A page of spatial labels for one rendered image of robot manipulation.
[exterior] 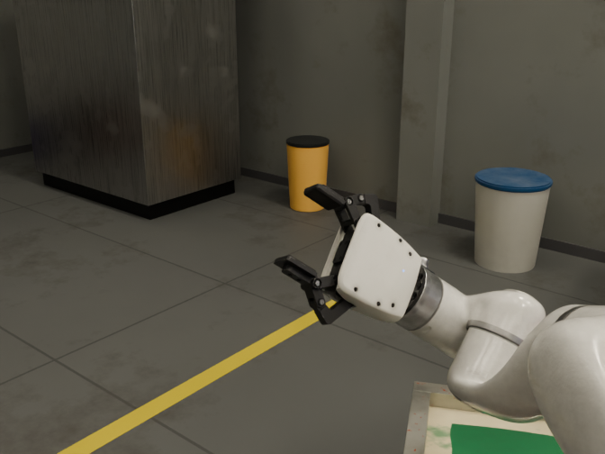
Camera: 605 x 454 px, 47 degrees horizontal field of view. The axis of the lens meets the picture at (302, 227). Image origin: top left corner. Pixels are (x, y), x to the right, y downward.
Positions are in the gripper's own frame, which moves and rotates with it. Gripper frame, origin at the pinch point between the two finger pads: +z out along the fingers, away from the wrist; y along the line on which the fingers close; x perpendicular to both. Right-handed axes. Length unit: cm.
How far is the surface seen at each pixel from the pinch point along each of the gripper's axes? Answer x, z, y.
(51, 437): 251, -44, 28
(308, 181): 396, -169, -221
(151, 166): 437, -61, -178
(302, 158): 389, -153, -232
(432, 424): 50, -68, -1
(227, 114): 443, -97, -257
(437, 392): 52, -68, -8
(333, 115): 397, -168, -288
